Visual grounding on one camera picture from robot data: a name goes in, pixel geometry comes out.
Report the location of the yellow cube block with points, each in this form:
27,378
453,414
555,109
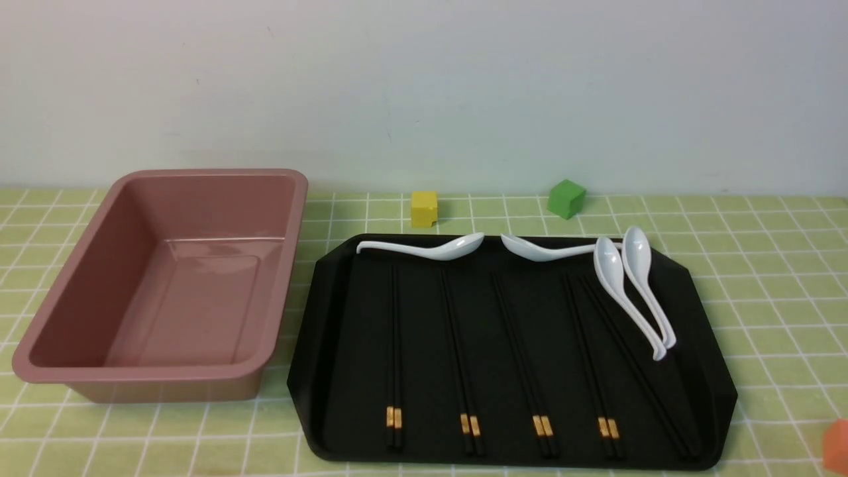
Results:
423,209

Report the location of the white ceramic spoon centre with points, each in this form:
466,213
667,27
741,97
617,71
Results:
535,253

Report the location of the green cube block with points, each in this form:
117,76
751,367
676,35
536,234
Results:
566,199

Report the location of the white ceramic spoon upright right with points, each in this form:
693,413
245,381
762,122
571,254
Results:
637,261

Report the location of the pink rectangular plastic bin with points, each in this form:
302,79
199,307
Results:
174,292

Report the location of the plain black chopstick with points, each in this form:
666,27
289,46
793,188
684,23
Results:
629,368
637,368

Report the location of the white ceramic spoon upright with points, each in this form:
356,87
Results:
610,273
637,261

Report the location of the orange cube block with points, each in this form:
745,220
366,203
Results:
834,447

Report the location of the black chopstick gold band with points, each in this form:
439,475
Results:
474,424
618,446
397,362
539,400
526,386
463,408
597,394
390,409

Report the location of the white ceramic spoon far left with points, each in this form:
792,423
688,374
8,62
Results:
451,250

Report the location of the black plastic tray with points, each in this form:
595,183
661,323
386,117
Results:
491,359

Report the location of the white ceramic spoon upright left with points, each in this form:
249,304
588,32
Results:
610,273

